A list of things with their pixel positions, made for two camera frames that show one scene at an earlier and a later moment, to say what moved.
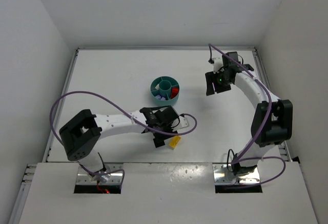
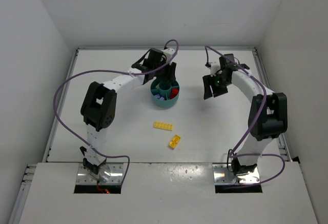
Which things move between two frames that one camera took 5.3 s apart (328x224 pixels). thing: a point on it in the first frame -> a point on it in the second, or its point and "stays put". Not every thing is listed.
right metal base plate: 222,175 stays put
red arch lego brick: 174,92 stays put
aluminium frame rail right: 263,68 stays put
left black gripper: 159,135 -> 167,69
